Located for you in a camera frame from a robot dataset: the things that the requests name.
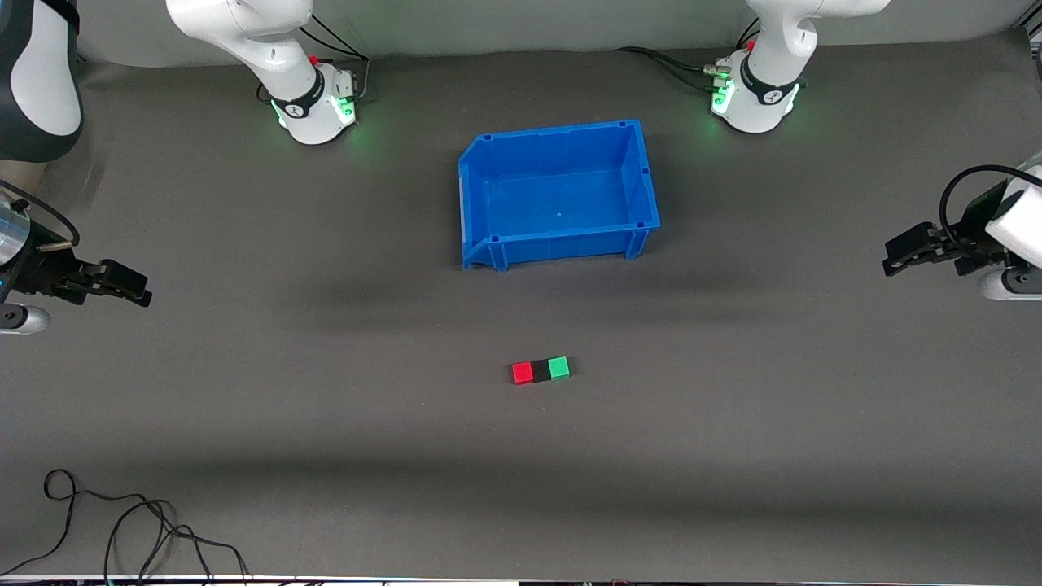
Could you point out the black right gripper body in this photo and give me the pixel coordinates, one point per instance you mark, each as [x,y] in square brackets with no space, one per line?
[39,272]

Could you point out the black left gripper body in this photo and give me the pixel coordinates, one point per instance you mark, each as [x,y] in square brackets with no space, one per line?
[967,238]

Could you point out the small green cube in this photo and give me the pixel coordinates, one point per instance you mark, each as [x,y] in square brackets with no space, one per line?
[558,368]

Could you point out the small black cube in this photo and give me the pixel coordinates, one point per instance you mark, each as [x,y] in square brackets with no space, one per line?
[542,371]

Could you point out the small red cube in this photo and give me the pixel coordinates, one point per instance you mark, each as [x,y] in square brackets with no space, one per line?
[522,373]

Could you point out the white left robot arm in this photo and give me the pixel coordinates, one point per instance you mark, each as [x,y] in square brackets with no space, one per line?
[765,89]

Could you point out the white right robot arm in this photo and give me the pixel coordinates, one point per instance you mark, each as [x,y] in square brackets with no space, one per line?
[269,49]

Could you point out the blue plastic storage bin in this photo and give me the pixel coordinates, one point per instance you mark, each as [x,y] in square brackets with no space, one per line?
[562,199]

